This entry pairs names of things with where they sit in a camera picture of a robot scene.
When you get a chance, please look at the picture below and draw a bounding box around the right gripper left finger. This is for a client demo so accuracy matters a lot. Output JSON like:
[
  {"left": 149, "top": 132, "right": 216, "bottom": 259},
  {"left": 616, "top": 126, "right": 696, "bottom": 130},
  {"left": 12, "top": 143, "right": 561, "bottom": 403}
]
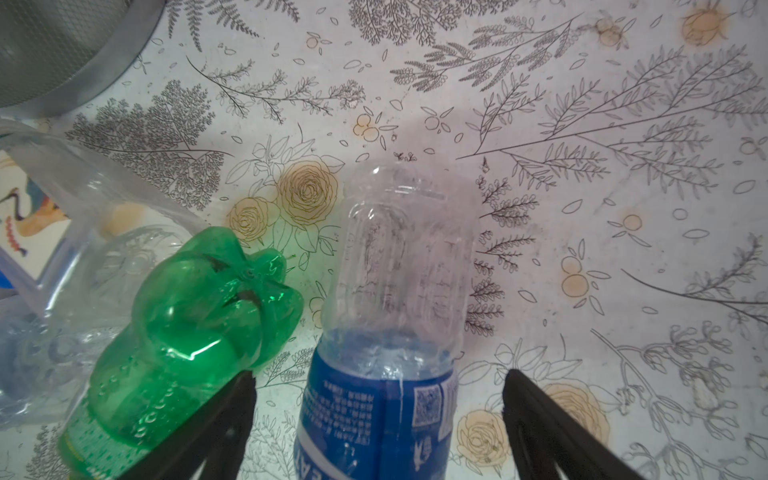
[{"left": 121, "top": 370, "right": 257, "bottom": 480}]

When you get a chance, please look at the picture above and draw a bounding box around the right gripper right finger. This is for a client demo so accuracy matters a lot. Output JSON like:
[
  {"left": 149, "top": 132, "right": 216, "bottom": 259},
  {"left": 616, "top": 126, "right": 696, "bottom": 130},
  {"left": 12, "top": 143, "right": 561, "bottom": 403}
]
[{"left": 502, "top": 369, "right": 641, "bottom": 480}]

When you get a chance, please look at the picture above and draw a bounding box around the green bottle yellow cap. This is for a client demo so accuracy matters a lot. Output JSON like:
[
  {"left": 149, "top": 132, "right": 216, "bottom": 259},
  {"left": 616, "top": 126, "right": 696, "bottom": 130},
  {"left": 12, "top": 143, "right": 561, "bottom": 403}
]
[{"left": 58, "top": 227, "right": 304, "bottom": 479}]

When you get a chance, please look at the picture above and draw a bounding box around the small bottle blue label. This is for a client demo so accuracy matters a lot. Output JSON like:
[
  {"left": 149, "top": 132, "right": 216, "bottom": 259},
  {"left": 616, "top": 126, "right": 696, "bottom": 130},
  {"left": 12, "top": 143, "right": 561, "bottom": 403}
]
[{"left": 1, "top": 295, "right": 119, "bottom": 430}]

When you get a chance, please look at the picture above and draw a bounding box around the blue label bottle white cap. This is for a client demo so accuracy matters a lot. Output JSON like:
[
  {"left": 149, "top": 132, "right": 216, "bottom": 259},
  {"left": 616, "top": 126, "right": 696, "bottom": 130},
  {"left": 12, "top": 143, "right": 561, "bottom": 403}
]
[{"left": 294, "top": 162, "right": 479, "bottom": 479}]

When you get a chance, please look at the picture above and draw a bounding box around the clear bottle bird label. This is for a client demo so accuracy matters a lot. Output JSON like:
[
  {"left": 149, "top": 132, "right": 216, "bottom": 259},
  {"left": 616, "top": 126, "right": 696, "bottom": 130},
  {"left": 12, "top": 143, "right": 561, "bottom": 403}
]
[{"left": 1, "top": 120, "right": 207, "bottom": 320}]

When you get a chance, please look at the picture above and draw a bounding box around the grey mesh waste bin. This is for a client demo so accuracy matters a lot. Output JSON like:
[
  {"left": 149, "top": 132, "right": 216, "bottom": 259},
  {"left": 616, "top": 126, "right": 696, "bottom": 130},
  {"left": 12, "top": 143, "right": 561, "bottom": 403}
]
[{"left": 1, "top": 0, "right": 165, "bottom": 118}]

